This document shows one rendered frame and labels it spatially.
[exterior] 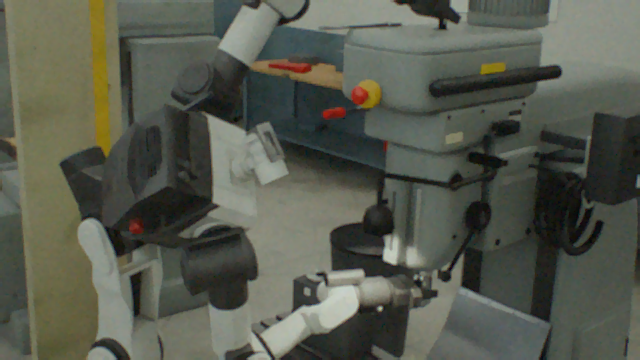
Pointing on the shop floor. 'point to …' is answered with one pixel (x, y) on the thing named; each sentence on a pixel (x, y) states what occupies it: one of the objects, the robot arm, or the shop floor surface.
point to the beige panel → (19, 25)
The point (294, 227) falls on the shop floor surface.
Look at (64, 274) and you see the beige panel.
